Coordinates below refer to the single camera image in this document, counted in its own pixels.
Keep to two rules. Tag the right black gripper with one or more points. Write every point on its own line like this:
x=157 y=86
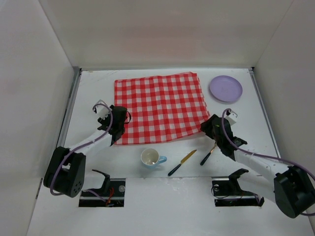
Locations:
x=212 y=128

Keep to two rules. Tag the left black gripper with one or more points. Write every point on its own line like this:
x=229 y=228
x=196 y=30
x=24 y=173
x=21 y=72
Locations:
x=120 y=120

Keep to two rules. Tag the red white checkered cloth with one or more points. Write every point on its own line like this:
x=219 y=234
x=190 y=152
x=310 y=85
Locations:
x=162 y=108

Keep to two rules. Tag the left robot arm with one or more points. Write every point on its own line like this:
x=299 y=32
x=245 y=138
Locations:
x=65 y=174

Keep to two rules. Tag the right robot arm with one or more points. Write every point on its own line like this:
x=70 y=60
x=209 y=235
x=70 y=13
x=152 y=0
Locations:
x=286 y=183

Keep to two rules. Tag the lilac plastic plate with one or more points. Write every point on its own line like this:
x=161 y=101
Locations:
x=225 y=88

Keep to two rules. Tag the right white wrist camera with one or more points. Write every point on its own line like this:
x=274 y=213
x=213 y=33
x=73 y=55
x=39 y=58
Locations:
x=231 y=117

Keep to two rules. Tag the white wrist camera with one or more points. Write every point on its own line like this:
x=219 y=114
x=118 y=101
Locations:
x=100 y=110
x=231 y=117

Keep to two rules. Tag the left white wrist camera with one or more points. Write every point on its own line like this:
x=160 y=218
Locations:
x=100 y=110

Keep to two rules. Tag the gold fork dark handle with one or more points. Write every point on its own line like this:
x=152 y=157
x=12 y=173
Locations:
x=208 y=155

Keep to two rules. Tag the gold knife dark handle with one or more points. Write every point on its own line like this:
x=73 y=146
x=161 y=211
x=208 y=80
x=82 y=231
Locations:
x=181 y=162

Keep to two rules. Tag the white mug blue handle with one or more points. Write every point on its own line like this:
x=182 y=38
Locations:
x=150 y=158

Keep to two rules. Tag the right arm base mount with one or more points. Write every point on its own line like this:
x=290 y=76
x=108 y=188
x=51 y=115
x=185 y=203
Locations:
x=228 y=193

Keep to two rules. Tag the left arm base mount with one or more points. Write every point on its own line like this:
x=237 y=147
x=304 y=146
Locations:
x=100 y=190

